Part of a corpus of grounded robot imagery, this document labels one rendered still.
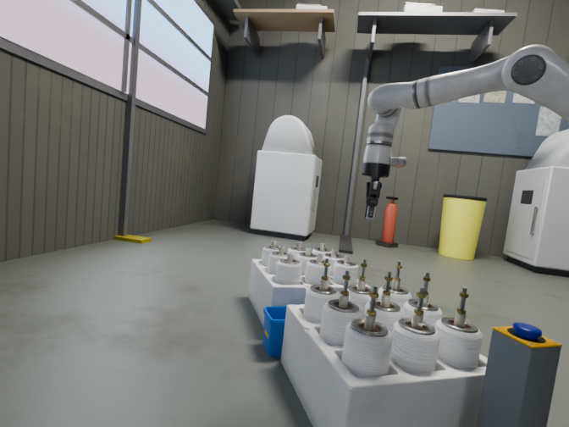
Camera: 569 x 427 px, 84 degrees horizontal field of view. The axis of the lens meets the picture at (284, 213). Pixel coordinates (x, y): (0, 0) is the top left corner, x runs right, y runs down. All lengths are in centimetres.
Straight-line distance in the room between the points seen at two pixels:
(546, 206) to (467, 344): 278
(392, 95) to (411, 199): 310
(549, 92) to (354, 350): 64
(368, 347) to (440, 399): 19
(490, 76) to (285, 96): 337
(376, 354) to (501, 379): 21
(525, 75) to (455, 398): 66
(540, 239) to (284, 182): 232
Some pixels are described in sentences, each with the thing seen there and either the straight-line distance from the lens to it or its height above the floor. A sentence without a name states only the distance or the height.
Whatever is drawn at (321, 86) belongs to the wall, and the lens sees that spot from 410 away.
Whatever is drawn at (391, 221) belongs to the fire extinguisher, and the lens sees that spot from 355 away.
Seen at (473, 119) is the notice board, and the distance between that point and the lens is 417.
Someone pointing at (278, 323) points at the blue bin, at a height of 11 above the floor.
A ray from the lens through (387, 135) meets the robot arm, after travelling 91.
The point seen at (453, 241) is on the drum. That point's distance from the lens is 353.
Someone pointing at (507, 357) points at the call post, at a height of 28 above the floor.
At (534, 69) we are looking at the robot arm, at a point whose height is 80.
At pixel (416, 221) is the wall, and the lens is 398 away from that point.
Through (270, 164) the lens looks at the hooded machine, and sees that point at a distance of 324.
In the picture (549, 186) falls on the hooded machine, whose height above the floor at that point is 76.
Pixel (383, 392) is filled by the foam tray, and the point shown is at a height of 16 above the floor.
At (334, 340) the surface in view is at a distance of 80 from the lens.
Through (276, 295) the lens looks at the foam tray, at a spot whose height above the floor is 15.
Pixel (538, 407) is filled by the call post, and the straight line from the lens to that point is 74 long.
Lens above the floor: 52
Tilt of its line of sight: 5 degrees down
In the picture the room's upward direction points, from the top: 6 degrees clockwise
